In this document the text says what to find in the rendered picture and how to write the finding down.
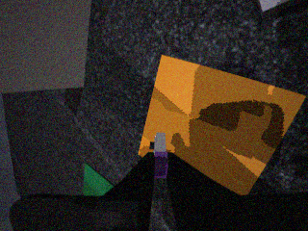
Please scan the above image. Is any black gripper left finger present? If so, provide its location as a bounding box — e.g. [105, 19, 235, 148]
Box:
[10, 152, 155, 231]

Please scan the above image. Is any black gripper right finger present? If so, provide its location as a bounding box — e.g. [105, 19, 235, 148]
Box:
[167, 153, 308, 231]

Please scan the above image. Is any orange flat square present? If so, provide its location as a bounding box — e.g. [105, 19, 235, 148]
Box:
[138, 55, 306, 195]

